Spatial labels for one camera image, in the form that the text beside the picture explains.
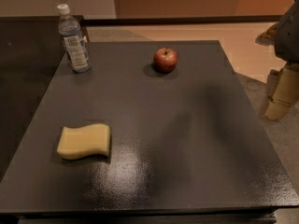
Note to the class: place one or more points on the red apple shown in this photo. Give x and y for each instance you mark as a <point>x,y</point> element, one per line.
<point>165,60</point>

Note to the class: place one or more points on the clear plastic water bottle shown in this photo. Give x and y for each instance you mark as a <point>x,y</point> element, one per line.
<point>74,44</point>

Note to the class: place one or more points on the yellow sponge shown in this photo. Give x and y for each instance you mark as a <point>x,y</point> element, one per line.
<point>77,143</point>

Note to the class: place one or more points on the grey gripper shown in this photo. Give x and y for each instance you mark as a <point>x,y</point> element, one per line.
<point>289,36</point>

